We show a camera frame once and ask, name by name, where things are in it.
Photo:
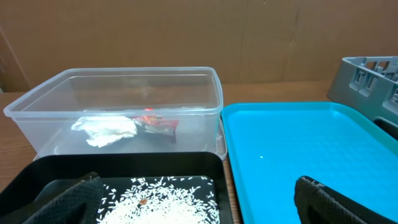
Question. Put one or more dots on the white rice pile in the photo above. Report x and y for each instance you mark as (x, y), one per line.
(163, 200)

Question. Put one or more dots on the black tray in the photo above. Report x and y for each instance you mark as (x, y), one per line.
(27, 185)

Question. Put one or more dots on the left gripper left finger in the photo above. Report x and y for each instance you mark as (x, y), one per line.
(76, 202)

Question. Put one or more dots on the cardboard wall panel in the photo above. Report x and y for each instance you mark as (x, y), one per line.
(244, 41)

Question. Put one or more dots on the red snack wrapper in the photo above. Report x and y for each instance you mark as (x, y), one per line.
(156, 124)

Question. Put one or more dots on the clear plastic bin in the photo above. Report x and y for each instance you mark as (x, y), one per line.
(192, 95)

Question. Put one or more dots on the teal serving tray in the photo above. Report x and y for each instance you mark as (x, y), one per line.
(271, 145)

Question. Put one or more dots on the grey dishwasher rack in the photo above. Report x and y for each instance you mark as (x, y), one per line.
(368, 85)

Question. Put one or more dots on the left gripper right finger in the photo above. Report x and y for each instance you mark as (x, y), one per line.
(318, 204)

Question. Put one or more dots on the white tissue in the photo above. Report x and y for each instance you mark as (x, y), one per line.
(105, 130)

